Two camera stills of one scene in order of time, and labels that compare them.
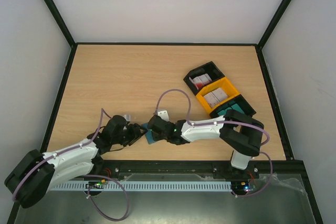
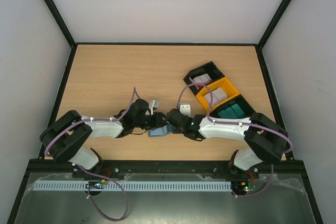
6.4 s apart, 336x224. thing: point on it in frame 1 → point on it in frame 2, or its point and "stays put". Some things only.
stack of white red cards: (200, 80) stays put
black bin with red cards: (196, 79) stays put
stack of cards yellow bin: (215, 97) stays put
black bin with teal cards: (238, 104) stays put
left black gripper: (134, 132) → (158, 119)
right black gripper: (153, 125) → (172, 118)
